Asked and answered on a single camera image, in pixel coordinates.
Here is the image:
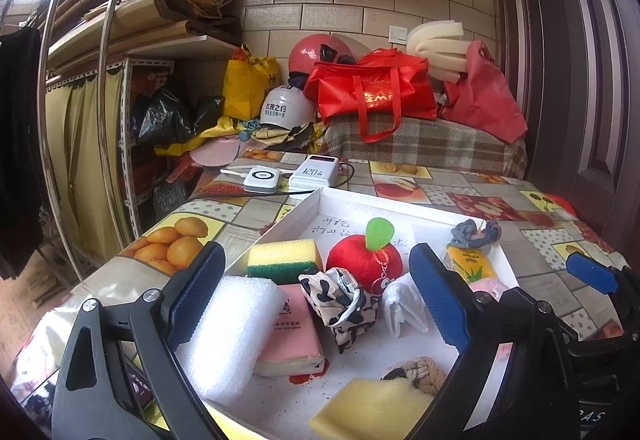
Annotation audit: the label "black white patterned cloth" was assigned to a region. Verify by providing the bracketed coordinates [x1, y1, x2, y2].
[298, 267, 383, 355]

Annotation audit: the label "yellow bag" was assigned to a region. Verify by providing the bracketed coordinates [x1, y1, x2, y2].
[222, 45, 278, 118]

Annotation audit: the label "yellow green scrub sponge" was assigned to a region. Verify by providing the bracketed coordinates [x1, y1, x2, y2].
[246, 238, 323, 285]

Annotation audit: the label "dark red packet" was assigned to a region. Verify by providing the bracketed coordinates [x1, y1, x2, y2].
[122, 355, 156, 413]

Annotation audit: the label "red plush apple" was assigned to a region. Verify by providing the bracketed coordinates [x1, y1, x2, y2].
[326, 217, 405, 295]

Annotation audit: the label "wooden boards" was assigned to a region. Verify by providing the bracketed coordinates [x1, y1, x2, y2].
[45, 0, 241, 71]

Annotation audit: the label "yellow-green curtain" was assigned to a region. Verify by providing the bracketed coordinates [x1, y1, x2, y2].
[45, 70, 126, 266]

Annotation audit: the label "red plastic bag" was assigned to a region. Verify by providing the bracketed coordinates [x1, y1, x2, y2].
[442, 40, 528, 143]

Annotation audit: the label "fruit print tablecloth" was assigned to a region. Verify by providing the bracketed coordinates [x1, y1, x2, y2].
[10, 147, 636, 440]

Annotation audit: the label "beige rope knot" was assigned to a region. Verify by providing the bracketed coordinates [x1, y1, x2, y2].
[381, 356, 448, 395]

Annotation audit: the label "white plastic bag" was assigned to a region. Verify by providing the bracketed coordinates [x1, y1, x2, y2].
[382, 275, 431, 338]

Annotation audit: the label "yellow black cloth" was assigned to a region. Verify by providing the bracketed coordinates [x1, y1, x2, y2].
[252, 122, 321, 151]

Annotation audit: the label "red tote bag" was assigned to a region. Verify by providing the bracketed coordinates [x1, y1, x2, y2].
[303, 49, 438, 143]

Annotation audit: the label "white display power bank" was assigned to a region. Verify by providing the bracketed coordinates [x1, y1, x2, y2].
[289, 154, 348, 195]

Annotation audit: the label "brown metal door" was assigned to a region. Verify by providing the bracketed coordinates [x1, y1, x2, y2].
[487, 0, 640, 261]

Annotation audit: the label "yellow tissue pack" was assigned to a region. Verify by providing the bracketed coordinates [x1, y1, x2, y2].
[445, 244, 497, 283]

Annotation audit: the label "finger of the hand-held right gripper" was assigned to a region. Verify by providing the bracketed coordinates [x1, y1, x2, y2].
[566, 252, 640, 316]

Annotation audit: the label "plaid covered box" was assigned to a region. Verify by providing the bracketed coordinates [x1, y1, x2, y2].
[322, 115, 528, 181]

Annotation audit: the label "red printed box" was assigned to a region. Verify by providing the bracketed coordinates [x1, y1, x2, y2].
[132, 70, 173, 98]

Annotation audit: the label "yellow cloth pile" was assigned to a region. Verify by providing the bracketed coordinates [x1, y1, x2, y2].
[154, 115, 261, 156]

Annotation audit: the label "white foam pieces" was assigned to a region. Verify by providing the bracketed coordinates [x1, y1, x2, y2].
[406, 20, 473, 83]

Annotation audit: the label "blue grey rope toy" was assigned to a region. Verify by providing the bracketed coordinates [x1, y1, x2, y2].
[450, 219, 502, 252]

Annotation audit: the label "black plastic bag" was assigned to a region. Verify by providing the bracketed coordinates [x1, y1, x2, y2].
[135, 87, 196, 146]
[192, 95, 226, 133]

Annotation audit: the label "white box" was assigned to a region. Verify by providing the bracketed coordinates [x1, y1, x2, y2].
[170, 186, 521, 440]

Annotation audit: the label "pink round fan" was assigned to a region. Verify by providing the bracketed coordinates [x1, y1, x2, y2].
[192, 140, 241, 168]

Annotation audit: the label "steel clothes rack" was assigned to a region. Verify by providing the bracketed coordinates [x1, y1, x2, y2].
[0, 0, 151, 281]

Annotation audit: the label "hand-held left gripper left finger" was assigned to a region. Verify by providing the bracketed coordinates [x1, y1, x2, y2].
[50, 241, 227, 440]

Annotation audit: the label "white foam block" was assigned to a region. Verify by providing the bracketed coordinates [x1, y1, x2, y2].
[175, 275, 290, 401]

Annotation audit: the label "dark hanging clothing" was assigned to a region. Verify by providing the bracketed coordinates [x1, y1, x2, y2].
[0, 27, 46, 281]

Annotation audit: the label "brown cardboard pieces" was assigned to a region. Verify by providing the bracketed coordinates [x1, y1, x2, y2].
[155, 0, 246, 43]

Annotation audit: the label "white helmet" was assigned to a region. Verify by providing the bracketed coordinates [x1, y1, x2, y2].
[259, 86, 317, 131]

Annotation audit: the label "pink tissue pack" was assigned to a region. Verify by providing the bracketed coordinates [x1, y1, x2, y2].
[252, 284, 327, 377]

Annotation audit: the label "white round-marked power bank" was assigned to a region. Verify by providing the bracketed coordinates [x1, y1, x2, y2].
[243, 167, 281, 195]

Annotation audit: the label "plain yellow sponge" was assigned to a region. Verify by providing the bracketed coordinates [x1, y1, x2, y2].
[307, 377, 435, 440]

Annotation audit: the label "pink helmet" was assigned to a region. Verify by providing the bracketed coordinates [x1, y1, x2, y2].
[289, 34, 357, 88]

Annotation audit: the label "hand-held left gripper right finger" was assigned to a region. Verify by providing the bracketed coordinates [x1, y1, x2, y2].
[409, 242, 583, 440]

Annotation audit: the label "grey plastic bag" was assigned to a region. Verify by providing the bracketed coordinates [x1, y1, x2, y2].
[152, 180, 188, 216]

